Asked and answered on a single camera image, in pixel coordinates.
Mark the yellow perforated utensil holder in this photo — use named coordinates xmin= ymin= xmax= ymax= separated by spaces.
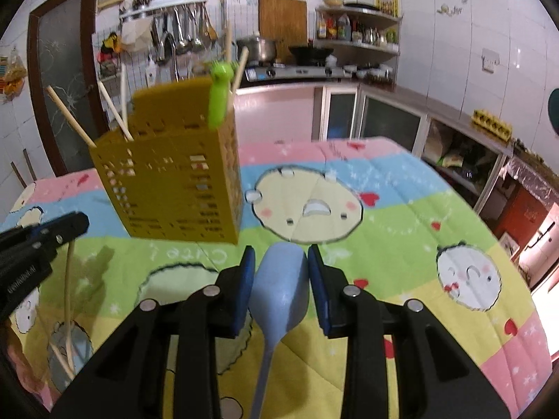
xmin=90 ymin=76 xmax=242 ymax=244

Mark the blue plastic spoon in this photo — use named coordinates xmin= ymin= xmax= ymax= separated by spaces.
xmin=249 ymin=241 xmax=310 ymax=418

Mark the green plastic utensil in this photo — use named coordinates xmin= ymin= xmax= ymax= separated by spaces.
xmin=206 ymin=61 xmax=238 ymax=130

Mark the kitchen counter cabinet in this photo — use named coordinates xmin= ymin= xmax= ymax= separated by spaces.
xmin=234 ymin=80 xmax=513 ymax=212

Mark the colourful cartoon quilt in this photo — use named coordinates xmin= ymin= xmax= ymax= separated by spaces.
xmin=4 ymin=138 xmax=551 ymax=417

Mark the hanging orange bag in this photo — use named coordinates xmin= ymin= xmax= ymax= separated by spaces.
xmin=1 ymin=46 xmax=28 ymax=100

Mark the red gas cylinder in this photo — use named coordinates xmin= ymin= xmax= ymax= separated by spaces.
xmin=494 ymin=184 xmax=549 ymax=251

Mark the dark glass door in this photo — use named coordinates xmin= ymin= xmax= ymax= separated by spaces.
xmin=27 ymin=0 xmax=109 ymax=176

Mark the white soap bottle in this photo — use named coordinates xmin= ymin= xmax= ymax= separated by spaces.
xmin=145 ymin=55 xmax=158 ymax=88

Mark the yellow egg tray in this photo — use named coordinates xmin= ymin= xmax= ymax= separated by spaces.
xmin=471 ymin=110 xmax=513 ymax=142

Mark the hanging utensil rack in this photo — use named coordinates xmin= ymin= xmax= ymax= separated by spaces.
xmin=119 ymin=0 xmax=217 ymax=64

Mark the gas stove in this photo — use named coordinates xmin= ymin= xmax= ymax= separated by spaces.
xmin=245 ymin=64 xmax=351 ymax=82

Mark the steel cooking pot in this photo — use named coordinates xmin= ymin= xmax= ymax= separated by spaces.
xmin=236 ymin=34 xmax=278 ymax=64

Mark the black wok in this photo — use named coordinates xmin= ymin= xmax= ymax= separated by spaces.
xmin=289 ymin=45 xmax=334 ymax=67

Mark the rectangular wooden cutting board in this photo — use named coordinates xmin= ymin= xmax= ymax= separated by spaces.
xmin=258 ymin=0 xmax=308 ymax=64

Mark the white wall switch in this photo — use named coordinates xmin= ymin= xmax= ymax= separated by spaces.
xmin=481 ymin=48 xmax=500 ymax=74

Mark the corner wall shelf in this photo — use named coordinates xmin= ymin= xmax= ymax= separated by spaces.
xmin=313 ymin=2 xmax=402 ymax=86

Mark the yellow wall poster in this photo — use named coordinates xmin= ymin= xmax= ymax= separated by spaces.
xmin=375 ymin=0 xmax=399 ymax=17

